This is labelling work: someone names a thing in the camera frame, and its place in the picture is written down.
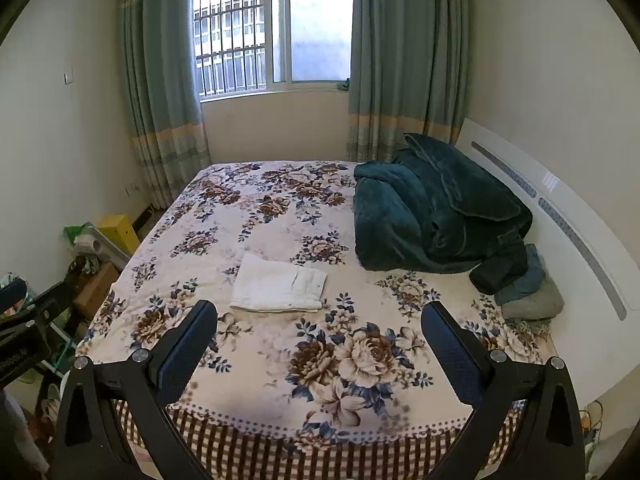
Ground white roll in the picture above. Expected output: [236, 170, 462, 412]
[74, 237, 105, 257]

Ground tangled cables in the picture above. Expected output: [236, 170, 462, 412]
[579, 400, 603, 443]

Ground green plastic bag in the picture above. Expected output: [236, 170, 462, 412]
[63, 223, 95, 249]

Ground white bed headboard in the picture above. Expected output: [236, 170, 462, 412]
[454, 117, 640, 403]

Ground teal plush blanket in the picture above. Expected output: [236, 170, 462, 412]
[352, 132, 534, 274]

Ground brown cardboard box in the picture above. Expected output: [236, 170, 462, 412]
[74, 261, 122, 322]

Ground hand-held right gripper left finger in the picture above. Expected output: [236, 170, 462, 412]
[50, 300, 219, 480]

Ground dark patterned cloth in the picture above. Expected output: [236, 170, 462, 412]
[69, 254, 108, 277]

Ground dark jeans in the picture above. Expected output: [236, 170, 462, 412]
[469, 230, 531, 297]

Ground yellow box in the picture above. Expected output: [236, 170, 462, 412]
[97, 213, 142, 257]

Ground white pants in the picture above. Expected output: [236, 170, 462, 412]
[229, 252, 329, 314]

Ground blue-grey cloth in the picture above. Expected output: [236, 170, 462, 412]
[495, 242, 547, 307]

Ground window with metal grille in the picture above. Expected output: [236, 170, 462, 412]
[192, 0, 357, 104]

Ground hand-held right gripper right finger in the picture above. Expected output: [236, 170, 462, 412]
[420, 301, 587, 480]

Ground grey pillow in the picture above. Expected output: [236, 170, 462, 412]
[500, 276, 566, 322]

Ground teal striped curtain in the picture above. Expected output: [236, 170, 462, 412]
[119, 0, 214, 211]
[346, 0, 472, 164]

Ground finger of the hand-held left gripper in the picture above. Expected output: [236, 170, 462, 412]
[0, 281, 77, 343]
[0, 278, 29, 314]

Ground bed with floral sheet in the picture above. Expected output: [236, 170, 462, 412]
[75, 160, 559, 480]

